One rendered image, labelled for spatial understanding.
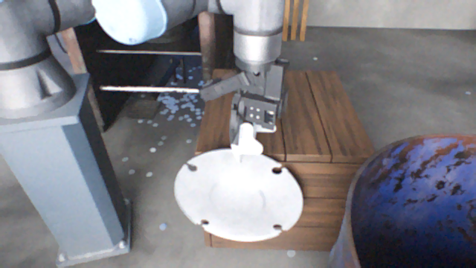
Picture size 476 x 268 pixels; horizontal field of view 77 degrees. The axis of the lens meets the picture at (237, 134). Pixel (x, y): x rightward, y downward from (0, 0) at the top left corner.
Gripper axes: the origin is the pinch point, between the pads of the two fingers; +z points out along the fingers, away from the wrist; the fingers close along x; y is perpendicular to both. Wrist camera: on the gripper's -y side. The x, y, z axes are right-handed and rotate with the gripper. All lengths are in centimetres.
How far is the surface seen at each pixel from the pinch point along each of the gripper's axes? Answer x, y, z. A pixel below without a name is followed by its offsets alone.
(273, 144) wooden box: 4.8, 4.9, 1.3
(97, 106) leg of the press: 26, -75, 25
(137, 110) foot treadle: 25, -53, 20
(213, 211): -4.3, -5.6, 18.8
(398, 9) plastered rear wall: 221, 29, 21
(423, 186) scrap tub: 2.5, 33.0, -0.9
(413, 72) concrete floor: 141, 44, 35
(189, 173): -5.4, -10.3, 7.2
